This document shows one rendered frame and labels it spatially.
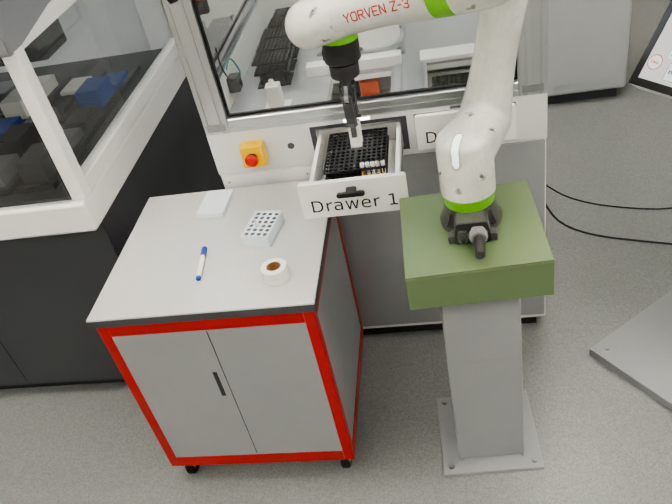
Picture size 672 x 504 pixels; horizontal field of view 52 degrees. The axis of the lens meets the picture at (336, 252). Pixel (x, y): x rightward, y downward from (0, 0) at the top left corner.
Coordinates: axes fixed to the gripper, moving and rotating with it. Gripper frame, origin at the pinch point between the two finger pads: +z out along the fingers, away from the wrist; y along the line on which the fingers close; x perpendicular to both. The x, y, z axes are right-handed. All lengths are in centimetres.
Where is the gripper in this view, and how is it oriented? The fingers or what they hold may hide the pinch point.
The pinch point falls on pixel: (355, 133)
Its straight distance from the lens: 187.9
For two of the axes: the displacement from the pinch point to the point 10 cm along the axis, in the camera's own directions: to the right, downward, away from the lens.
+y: -0.9, 6.1, -7.9
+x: 9.8, -0.8, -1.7
